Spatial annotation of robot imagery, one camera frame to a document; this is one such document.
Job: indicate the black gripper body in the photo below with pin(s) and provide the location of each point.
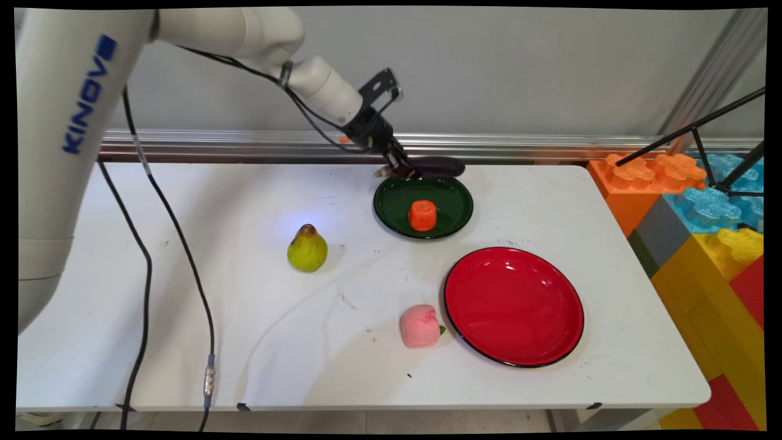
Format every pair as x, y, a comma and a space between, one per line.
369, 129

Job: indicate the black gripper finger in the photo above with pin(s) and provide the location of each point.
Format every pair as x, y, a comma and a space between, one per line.
406, 161
392, 161

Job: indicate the purple toy eggplant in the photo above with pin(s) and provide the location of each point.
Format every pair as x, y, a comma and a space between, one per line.
440, 167

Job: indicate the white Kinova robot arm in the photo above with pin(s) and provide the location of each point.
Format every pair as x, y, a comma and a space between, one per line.
67, 153

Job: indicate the orange toy fruit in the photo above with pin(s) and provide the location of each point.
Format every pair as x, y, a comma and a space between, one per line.
423, 216

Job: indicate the dark green plate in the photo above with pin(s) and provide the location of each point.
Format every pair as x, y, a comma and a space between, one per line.
455, 211

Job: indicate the yellow-green toy pear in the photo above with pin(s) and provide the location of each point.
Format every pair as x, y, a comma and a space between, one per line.
307, 250

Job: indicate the pink toy peach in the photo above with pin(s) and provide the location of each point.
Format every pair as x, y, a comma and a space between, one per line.
419, 327

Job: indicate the red plate with black rim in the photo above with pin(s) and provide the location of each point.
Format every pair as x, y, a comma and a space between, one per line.
513, 305

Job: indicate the orange giant building block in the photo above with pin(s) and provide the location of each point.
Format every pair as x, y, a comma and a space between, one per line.
635, 183

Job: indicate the grey giant building block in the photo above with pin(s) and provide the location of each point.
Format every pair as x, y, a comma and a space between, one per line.
663, 235

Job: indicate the black tripod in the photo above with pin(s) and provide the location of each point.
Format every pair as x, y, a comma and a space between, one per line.
702, 131

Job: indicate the blue giant building block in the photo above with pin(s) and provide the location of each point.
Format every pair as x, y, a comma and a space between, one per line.
712, 208

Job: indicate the yellow giant building block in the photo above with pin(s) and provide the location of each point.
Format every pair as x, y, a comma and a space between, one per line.
708, 305

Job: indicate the red giant building block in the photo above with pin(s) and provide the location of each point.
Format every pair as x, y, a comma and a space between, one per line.
750, 290
727, 406

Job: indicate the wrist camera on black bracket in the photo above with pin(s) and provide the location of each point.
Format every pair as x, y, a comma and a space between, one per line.
382, 85

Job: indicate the horizontal aluminium rail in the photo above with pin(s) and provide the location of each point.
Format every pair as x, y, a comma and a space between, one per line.
519, 146

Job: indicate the slanted aluminium post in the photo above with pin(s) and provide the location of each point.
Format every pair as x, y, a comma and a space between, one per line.
715, 73

